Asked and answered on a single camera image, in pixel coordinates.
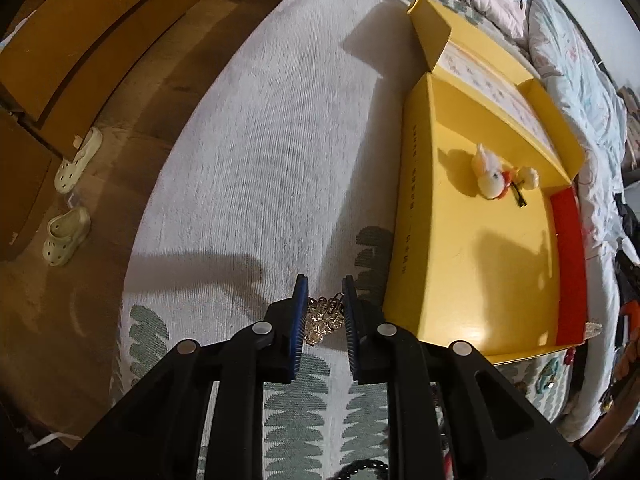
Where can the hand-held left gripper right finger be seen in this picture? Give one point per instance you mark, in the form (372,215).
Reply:
(350,320)

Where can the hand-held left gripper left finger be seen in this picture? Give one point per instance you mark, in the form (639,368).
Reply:
(299,310)

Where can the yellow cardboard box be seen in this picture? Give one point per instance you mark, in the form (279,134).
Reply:
(475,270)

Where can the white leaf patterned blanket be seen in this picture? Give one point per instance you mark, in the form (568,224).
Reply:
(275,135)

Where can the plush chick hair clip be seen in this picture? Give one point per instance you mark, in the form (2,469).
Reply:
(490,177)

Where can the cream perforated slipper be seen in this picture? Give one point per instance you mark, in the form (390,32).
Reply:
(77,160)
(65,235)

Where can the pale printed quilt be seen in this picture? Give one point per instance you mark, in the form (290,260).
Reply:
(565,60)

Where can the wooden wardrobe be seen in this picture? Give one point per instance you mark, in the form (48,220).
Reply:
(75,35)

